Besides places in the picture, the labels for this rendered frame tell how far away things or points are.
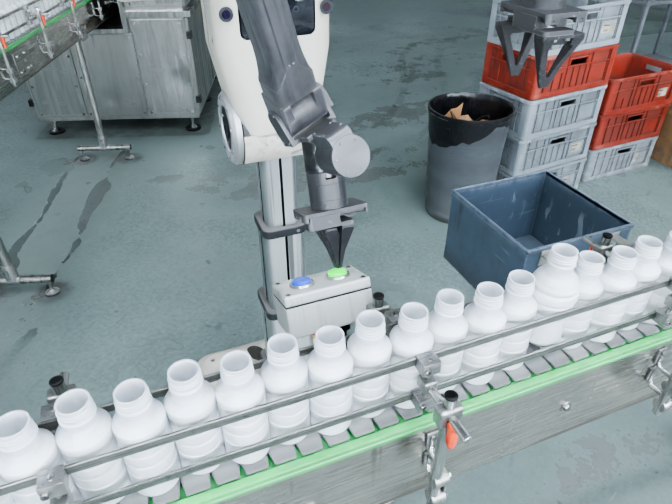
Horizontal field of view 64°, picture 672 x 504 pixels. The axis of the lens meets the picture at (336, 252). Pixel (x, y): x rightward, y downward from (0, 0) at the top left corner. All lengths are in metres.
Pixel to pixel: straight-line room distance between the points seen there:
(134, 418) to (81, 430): 0.06
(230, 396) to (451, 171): 2.43
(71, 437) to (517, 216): 1.32
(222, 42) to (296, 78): 0.37
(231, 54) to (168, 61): 3.19
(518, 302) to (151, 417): 0.51
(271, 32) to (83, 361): 1.97
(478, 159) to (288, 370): 2.37
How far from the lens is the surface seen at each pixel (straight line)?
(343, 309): 0.83
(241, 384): 0.65
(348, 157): 0.72
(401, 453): 0.84
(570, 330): 0.93
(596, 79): 3.45
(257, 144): 1.14
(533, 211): 1.69
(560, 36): 0.78
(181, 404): 0.67
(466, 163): 2.92
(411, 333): 0.71
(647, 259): 0.96
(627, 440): 2.25
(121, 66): 4.35
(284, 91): 0.73
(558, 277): 0.82
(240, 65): 1.08
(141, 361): 2.38
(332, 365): 0.68
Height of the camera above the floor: 1.63
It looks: 35 degrees down
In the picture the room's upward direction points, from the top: straight up
